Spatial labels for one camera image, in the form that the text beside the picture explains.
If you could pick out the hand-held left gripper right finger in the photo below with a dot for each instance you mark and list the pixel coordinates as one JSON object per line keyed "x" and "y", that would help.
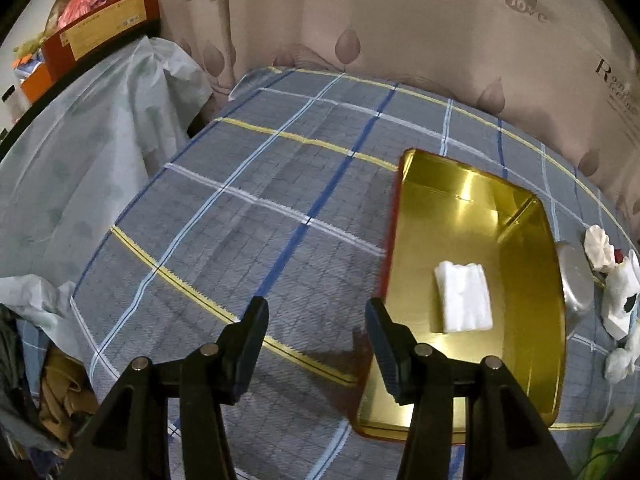
{"x": 385, "y": 357}

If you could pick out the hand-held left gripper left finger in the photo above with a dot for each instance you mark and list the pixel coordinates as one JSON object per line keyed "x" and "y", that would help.
{"x": 252, "y": 342}

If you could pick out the red and gold tin box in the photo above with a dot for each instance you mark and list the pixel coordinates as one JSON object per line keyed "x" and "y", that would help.
{"x": 500, "y": 260}

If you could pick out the white black-patched soft cloth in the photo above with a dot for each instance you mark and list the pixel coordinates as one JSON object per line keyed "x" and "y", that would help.
{"x": 620, "y": 290}

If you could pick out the white folded cloth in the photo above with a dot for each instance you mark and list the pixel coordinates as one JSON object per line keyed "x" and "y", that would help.
{"x": 462, "y": 295}

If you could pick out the plaid bed sheet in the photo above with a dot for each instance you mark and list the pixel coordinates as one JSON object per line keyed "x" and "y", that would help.
{"x": 275, "y": 185}

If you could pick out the brown cloth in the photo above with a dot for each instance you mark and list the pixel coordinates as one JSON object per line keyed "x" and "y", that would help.
{"x": 65, "y": 395}

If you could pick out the metal bowl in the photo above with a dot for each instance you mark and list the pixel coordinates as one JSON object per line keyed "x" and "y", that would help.
{"x": 575, "y": 280}

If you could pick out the small white cloth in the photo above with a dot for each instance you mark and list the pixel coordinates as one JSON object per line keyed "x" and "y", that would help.
{"x": 620, "y": 362}

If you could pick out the green plastic packet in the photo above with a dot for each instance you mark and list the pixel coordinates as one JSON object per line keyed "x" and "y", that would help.
{"x": 600, "y": 452}

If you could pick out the dark grey cloth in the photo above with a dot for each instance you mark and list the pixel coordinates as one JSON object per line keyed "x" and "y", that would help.
{"x": 20, "y": 400}

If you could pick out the cream scrunchie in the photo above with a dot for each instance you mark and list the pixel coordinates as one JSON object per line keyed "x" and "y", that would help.
{"x": 598, "y": 247}

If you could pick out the white translucent cover sheet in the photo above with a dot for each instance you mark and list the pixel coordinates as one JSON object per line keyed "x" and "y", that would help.
{"x": 90, "y": 150}

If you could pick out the beige leaf-print curtain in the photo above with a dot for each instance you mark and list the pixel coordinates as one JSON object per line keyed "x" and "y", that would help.
{"x": 425, "y": 35}

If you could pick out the orange box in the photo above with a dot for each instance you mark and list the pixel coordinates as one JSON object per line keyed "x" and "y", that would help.
{"x": 35, "y": 85}

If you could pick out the red cardboard box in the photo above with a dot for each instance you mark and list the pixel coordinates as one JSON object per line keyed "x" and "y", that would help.
{"x": 110, "y": 15}

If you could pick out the red plastic bag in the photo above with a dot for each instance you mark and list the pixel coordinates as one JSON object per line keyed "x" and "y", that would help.
{"x": 82, "y": 5}

